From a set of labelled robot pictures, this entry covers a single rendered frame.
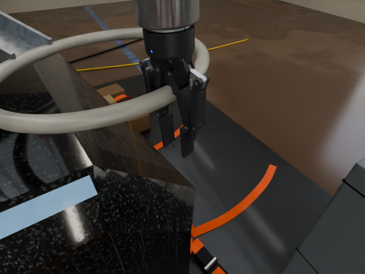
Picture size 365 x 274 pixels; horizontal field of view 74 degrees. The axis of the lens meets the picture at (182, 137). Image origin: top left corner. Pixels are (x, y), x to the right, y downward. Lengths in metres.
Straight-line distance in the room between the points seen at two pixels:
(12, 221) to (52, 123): 0.18
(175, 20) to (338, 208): 0.57
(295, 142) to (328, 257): 1.20
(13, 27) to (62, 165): 0.49
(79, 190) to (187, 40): 0.31
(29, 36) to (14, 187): 0.47
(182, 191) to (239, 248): 0.69
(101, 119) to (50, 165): 0.17
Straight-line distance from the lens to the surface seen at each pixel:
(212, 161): 1.61
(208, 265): 1.21
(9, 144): 0.60
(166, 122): 0.47
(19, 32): 0.86
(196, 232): 1.30
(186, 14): 0.34
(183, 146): 0.45
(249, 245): 1.32
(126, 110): 0.37
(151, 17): 0.34
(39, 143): 0.57
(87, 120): 0.38
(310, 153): 1.88
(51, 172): 0.49
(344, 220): 0.72
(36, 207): 0.48
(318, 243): 0.83
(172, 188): 0.63
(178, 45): 0.35
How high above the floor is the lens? 1.17
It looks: 41 degrees down
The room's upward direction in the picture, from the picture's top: straight up
